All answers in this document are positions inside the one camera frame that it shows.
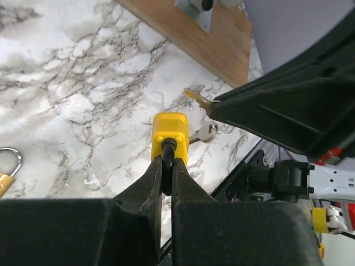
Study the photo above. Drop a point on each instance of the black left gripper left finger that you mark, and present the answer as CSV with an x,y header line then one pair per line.
x,y
124,230

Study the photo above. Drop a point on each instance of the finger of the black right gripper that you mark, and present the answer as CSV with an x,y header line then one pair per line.
x,y
308,110

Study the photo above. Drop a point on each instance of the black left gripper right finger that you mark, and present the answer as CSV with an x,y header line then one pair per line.
x,y
208,232

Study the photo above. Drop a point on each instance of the yellow padlock keys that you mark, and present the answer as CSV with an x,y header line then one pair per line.
x,y
208,129

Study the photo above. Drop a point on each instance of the brass padlock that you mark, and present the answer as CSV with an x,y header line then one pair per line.
x,y
9,168

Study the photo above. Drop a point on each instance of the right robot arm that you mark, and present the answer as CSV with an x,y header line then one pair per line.
x,y
287,180

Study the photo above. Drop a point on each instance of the wooden board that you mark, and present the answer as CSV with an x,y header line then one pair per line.
x,y
224,50

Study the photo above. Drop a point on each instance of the yellow tape measure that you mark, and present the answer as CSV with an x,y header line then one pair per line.
x,y
321,251

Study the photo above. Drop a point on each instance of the metal bracket stand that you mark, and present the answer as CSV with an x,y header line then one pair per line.
x,y
200,11

